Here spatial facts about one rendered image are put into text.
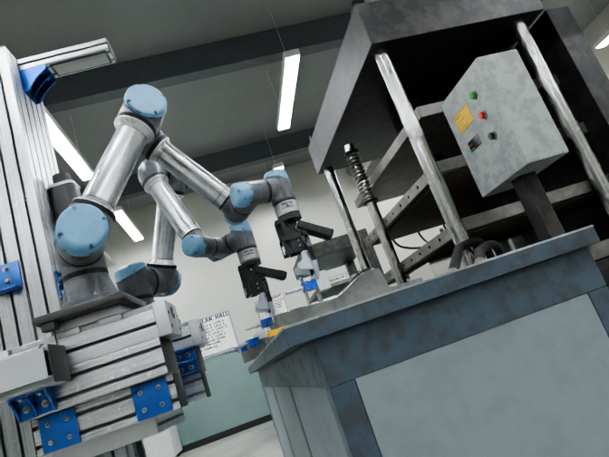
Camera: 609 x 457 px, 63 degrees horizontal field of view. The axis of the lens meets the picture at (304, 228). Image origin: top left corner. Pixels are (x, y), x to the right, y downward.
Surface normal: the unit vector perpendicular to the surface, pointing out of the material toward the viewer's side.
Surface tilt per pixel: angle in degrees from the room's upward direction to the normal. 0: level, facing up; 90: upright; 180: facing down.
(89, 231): 97
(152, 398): 90
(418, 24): 90
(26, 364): 90
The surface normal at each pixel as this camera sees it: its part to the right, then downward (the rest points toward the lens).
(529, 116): 0.14, -0.30
